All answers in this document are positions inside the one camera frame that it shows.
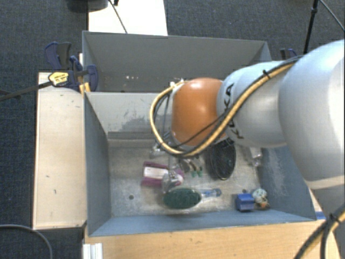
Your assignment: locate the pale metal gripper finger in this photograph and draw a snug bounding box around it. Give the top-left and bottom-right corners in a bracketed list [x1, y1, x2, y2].
[161, 174, 175, 194]
[168, 171, 184, 186]

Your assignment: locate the purple and white packet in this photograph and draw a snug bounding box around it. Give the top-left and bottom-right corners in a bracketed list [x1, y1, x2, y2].
[140, 160, 185, 187]

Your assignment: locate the black round ribbed disc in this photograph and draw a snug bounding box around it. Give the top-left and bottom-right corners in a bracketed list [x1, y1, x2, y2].
[205, 139, 237, 181]

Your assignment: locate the blue small box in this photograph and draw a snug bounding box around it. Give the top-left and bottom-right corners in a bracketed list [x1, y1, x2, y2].
[234, 193, 256, 213]

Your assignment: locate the white and orange toy animal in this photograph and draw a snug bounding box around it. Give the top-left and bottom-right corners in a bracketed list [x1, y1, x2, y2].
[251, 188, 271, 209]

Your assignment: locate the pale wood flat board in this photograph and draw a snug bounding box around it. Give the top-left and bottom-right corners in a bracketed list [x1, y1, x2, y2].
[32, 72, 88, 230]

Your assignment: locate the grey metal bin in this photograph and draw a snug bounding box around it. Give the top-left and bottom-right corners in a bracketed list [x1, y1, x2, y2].
[81, 30, 318, 237]

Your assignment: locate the green brush with clear handle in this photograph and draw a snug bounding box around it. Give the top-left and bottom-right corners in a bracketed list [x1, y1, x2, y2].
[162, 186, 222, 210]

